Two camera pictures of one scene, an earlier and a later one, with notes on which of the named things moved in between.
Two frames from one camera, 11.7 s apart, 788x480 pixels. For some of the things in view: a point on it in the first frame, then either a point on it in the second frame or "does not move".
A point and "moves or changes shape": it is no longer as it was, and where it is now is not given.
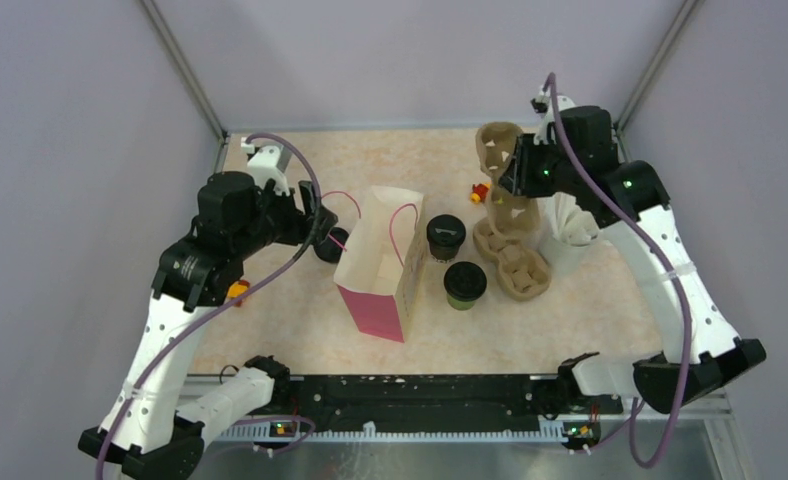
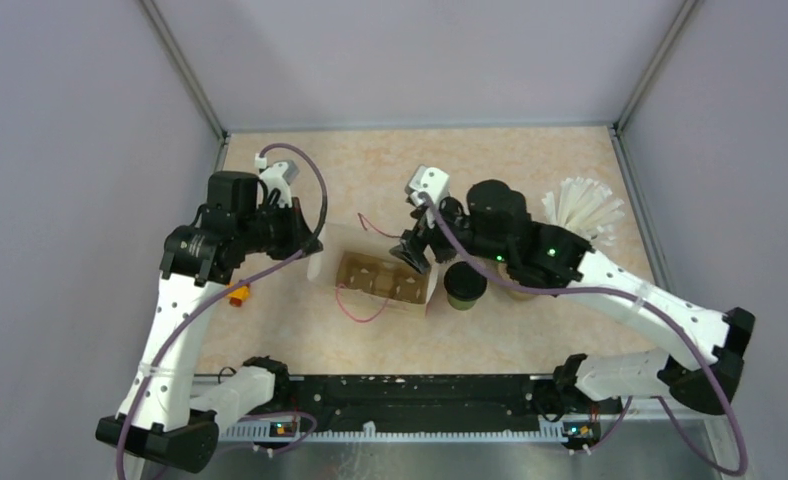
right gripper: x=518 y=177 → x=422 y=234
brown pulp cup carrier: x=511 y=235 → x=375 y=273
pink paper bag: x=381 y=271 moves or changes shape
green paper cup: x=460 y=305 does not move
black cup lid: x=464 y=280 does not move
